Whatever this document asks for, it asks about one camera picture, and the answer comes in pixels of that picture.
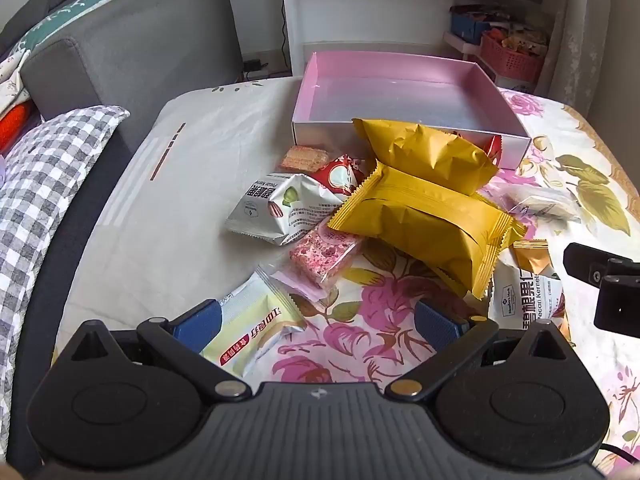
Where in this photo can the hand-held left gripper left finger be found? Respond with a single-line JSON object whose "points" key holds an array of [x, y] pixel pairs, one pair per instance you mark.
{"points": [[197, 327]]}

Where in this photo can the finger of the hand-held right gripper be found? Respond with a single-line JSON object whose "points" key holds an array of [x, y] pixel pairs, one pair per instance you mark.
{"points": [[620, 305], [590, 262]]}

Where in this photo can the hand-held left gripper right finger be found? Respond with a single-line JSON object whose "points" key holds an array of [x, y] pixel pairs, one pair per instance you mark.
{"points": [[440, 327]]}

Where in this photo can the pale yellow white packet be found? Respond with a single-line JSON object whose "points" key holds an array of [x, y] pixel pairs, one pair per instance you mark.
{"points": [[250, 330]]}

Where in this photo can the white orange nut packet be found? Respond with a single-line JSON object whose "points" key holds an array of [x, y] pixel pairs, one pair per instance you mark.
{"points": [[525, 295]]}

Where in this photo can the clear plastic snack packet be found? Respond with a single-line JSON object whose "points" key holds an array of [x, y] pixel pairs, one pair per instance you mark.
{"points": [[542, 205]]}

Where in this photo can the yellow snack packet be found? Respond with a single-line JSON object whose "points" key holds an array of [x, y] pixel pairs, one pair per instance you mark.
{"points": [[425, 220], [430, 152]]}

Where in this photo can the pink nougat packet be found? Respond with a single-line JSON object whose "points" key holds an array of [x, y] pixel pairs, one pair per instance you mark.
{"points": [[325, 252]]}

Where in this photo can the white green nut packet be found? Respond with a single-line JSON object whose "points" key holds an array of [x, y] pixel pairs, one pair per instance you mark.
{"points": [[280, 215]]}

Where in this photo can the pink cardboard box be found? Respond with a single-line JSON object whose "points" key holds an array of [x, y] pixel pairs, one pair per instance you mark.
{"points": [[390, 95]]}

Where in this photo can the floral tablecloth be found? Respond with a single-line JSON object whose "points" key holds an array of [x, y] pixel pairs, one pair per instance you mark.
{"points": [[565, 170]]}

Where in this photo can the pale pink clear packet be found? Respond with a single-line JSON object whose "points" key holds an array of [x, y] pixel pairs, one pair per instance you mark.
{"points": [[300, 287]]}

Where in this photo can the white striped cloth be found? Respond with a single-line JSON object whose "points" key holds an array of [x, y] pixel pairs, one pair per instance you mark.
{"points": [[175, 210]]}

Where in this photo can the red white snack packet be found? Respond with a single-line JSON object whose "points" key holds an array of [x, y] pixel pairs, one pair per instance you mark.
{"points": [[340, 175]]}

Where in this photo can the white printed storage box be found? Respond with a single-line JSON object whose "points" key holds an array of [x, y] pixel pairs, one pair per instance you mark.
{"points": [[515, 86]]}

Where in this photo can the checkered cushion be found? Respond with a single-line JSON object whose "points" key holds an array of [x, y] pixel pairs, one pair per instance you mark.
{"points": [[45, 200]]}

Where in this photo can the orange biscuit packet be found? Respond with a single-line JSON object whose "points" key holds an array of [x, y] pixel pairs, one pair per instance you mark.
{"points": [[302, 157]]}

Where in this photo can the large pink plastic basket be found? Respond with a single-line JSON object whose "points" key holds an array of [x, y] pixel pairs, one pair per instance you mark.
{"points": [[510, 60]]}

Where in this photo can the white lace curtain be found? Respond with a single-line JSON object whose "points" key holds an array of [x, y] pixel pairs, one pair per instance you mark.
{"points": [[595, 35]]}

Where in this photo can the blue storage box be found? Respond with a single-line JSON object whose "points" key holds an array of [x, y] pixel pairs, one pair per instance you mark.
{"points": [[467, 27]]}

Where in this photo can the white power strip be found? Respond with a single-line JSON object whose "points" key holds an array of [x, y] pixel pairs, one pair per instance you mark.
{"points": [[252, 66]]}

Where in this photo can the red orange cloth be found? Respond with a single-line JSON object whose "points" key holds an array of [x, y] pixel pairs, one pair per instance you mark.
{"points": [[15, 122]]}

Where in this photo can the grey sofa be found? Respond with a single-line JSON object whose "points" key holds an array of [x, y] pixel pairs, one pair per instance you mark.
{"points": [[150, 45]]}

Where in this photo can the white floral cushion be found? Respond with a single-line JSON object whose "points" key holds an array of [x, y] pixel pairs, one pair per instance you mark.
{"points": [[12, 85]]}

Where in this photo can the white shelf unit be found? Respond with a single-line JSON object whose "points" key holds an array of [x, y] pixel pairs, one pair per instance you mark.
{"points": [[350, 5]]}

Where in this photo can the teal patterned cushion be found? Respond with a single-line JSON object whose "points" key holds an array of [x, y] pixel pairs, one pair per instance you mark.
{"points": [[65, 15]]}

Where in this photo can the dark grey cushion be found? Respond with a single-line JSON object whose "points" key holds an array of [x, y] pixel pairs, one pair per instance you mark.
{"points": [[30, 5]]}

